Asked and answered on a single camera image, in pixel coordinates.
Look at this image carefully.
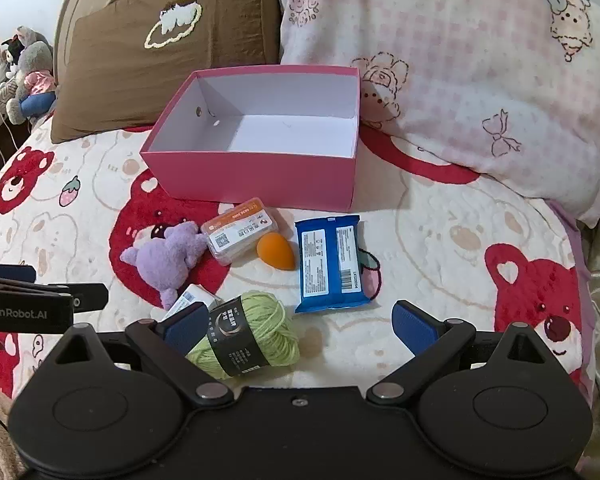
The pink checked pillow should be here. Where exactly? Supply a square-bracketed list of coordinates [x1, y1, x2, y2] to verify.
[270, 0, 600, 228]

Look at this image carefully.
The clear plastic box orange label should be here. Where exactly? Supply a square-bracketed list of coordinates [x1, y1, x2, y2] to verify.
[200, 197, 282, 267]

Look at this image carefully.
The brown embroidered pillow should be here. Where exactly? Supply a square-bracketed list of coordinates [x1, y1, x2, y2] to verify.
[50, 0, 281, 143]

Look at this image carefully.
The blue wipes packet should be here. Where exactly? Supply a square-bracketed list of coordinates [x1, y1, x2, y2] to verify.
[294, 215, 372, 315]

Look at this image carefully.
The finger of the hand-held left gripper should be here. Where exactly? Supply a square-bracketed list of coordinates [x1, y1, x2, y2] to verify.
[0, 261, 37, 285]
[71, 282, 109, 312]

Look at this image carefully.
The bear print blanket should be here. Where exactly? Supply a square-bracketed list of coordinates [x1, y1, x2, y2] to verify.
[0, 125, 598, 461]

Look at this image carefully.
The small white box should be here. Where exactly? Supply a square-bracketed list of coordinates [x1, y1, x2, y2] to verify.
[161, 283, 220, 321]

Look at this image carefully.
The orange makeup sponge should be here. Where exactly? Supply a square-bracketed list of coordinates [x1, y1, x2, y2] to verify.
[256, 232, 297, 270]

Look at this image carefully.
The grey plush toy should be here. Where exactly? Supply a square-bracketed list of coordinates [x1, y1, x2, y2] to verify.
[5, 40, 58, 126]

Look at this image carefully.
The green yarn ball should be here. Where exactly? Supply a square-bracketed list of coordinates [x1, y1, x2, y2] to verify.
[186, 290, 301, 380]

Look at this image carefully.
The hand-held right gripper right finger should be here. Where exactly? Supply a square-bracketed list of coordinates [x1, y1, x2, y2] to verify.
[367, 300, 557, 407]

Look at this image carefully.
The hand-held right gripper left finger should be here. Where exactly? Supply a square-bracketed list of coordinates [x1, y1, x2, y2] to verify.
[44, 301, 236, 409]

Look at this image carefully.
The pink cardboard box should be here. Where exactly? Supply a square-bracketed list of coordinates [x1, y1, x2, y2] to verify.
[140, 65, 362, 213]

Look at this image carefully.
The purple plush toy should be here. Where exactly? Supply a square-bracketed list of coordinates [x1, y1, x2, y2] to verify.
[120, 221, 212, 311]

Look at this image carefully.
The black white plush toy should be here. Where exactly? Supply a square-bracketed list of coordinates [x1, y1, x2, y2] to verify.
[2, 32, 31, 81]

